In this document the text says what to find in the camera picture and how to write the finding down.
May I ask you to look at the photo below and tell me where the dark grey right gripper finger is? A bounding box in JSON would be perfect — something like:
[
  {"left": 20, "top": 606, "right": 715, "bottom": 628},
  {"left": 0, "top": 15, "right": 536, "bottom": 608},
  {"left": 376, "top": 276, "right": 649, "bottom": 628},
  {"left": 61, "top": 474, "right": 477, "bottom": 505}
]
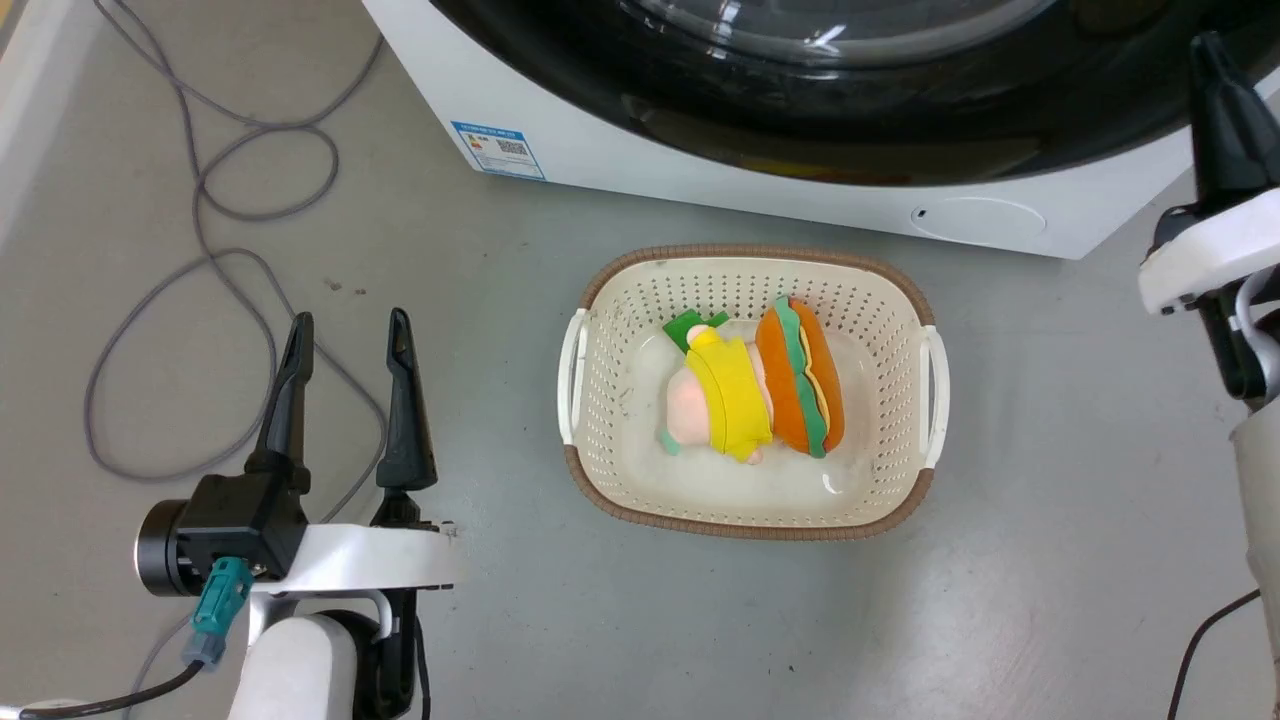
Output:
[{"left": 1188, "top": 30, "right": 1280, "bottom": 208}]

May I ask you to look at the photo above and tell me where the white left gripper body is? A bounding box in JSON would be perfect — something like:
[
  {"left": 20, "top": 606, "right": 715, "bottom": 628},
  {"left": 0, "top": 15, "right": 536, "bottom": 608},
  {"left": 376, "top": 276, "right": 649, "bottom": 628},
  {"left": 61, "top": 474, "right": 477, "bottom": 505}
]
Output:
[{"left": 248, "top": 490, "right": 464, "bottom": 598}]

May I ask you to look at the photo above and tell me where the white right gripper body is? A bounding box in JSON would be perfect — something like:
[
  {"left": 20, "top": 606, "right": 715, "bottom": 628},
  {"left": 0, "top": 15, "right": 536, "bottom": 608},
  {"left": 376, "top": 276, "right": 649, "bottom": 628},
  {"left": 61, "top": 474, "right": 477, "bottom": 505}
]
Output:
[{"left": 1138, "top": 188, "right": 1280, "bottom": 318}]

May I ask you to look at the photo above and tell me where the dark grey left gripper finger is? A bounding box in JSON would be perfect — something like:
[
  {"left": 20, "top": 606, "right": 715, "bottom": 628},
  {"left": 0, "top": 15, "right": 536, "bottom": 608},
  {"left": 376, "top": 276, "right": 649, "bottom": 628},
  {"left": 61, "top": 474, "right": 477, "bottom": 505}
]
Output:
[
  {"left": 375, "top": 307, "right": 439, "bottom": 492},
  {"left": 245, "top": 312, "right": 315, "bottom": 493}
]

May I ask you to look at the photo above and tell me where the black glass washing machine door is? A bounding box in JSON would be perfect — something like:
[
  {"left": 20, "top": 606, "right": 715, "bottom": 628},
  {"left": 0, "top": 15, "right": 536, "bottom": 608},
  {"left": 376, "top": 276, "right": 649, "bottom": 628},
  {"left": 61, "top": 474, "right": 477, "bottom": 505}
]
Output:
[{"left": 430, "top": 0, "right": 1280, "bottom": 188}]

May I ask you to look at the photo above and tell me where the white front-load washing machine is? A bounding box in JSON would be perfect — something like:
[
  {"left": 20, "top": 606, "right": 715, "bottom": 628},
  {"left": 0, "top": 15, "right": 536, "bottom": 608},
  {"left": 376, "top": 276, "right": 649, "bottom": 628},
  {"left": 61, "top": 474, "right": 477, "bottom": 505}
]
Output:
[{"left": 362, "top": 0, "right": 1280, "bottom": 262}]

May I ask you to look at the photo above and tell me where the cream perforated laundry basket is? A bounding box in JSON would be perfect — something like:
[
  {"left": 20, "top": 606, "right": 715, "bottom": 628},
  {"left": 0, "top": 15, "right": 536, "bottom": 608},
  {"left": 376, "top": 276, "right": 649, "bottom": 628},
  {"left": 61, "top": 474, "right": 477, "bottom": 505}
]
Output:
[{"left": 557, "top": 244, "right": 951, "bottom": 542}]

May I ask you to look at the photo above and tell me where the white oval filter cover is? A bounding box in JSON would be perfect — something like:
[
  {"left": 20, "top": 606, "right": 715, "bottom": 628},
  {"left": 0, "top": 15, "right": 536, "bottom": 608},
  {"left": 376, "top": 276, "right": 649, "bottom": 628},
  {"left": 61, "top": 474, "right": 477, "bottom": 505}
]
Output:
[{"left": 909, "top": 196, "right": 1048, "bottom": 247}]

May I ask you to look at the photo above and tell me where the blue energy label sticker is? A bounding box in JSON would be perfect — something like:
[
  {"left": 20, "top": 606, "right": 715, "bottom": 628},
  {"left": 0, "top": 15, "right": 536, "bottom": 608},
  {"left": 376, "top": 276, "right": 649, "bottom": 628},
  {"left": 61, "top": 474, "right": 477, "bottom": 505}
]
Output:
[{"left": 450, "top": 120, "right": 547, "bottom": 183}]

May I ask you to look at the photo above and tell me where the plush doll in yellow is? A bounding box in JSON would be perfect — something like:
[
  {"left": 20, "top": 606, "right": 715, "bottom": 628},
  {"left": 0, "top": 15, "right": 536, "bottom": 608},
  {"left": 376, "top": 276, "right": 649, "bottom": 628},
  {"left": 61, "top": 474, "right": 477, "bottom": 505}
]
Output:
[{"left": 657, "top": 310, "right": 777, "bottom": 467}]

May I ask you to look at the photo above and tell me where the orange plush hot dog toy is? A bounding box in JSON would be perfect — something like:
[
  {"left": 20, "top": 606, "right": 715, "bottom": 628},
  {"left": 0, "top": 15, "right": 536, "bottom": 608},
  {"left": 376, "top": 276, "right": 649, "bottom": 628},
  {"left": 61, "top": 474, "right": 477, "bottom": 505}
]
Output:
[{"left": 754, "top": 295, "right": 847, "bottom": 460}]

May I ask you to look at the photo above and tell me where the teal connector black cable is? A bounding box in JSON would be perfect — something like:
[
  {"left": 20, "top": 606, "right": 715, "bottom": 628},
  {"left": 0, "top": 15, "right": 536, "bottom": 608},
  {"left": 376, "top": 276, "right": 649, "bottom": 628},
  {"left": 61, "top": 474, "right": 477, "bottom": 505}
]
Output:
[{"left": 0, "top": 556, "right": 255, "bottom": 720}]

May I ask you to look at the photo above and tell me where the grey floor cable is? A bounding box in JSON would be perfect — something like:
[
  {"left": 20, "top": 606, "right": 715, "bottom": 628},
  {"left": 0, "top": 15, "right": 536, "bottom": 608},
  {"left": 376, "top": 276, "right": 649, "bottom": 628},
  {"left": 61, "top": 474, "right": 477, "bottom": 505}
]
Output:
[{"left": 84, "top": 0, "right": 391, "bottom": 720}]

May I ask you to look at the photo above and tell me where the thin black cable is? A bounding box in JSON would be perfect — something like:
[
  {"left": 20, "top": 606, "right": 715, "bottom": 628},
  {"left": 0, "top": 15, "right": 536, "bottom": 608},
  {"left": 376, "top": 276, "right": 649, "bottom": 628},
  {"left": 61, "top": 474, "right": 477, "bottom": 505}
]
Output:
[{"left": 1166, "top": 588, "right": 1262, "bottom": 720}]

